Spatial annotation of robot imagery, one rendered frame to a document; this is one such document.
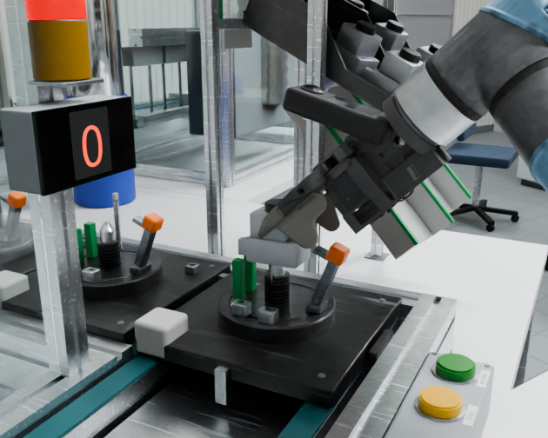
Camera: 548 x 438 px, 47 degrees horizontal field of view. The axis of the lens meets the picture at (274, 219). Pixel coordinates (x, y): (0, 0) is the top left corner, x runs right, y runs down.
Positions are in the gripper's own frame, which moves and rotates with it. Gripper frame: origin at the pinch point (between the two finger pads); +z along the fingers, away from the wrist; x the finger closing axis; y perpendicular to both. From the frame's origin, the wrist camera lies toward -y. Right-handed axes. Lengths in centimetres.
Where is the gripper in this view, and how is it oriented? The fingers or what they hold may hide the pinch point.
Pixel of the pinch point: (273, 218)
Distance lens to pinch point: 72.6
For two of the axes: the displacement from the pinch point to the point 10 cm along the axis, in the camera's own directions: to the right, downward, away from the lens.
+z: -6.4, 5.7, 5.2
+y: 6.2, 7.8, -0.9
